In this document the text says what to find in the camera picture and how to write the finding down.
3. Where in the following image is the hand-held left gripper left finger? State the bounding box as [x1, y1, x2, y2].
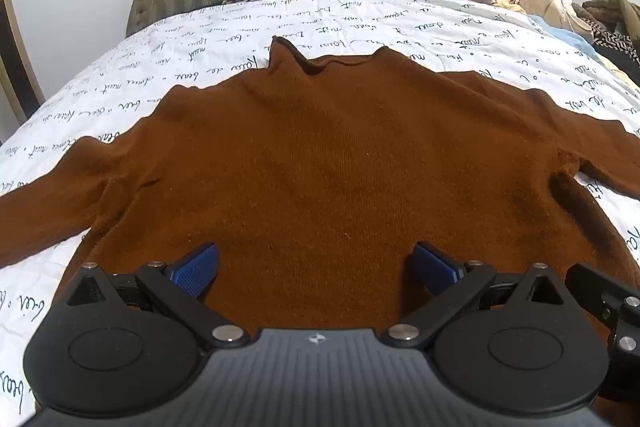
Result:
[67, 242, 251, 350]

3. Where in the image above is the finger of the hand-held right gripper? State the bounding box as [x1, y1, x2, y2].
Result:
[566, 261, 640, 360]

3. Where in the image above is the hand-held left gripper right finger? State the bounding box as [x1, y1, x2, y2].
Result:
[382, 241, 576, 350]

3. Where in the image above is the brown knit sweater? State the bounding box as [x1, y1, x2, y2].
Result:
[0, 36, 640, 418]

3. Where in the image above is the white script-printed bed quilt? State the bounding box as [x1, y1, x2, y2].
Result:
[0, 0, 640, 427]

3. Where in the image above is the black zigzag patterned cloth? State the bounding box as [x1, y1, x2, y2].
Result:
[592, 26, 640, 68]

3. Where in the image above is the light blue cloth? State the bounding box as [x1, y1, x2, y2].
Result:
[530, 14, 596, 58]

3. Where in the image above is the olive brown garment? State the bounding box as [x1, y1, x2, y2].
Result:
[582, 0, 640, 32]

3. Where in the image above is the cream puffer jacket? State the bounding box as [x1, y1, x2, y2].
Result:
[520, 0, 596, 42]

